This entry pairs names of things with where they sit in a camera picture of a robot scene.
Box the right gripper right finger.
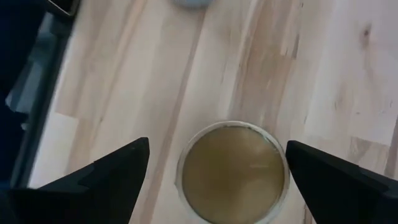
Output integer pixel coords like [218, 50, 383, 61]
[285, 139, 398, 224]

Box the floral candle tin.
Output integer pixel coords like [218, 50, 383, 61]
[170, 0, 217, 9]

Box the black table frame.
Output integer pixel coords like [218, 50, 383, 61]
[0, 0, 81, 194]

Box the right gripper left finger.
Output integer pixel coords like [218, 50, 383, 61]
[39, 137, 151, 224]

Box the round tan-top tin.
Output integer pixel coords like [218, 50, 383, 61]
[175, 120, 292, 224]

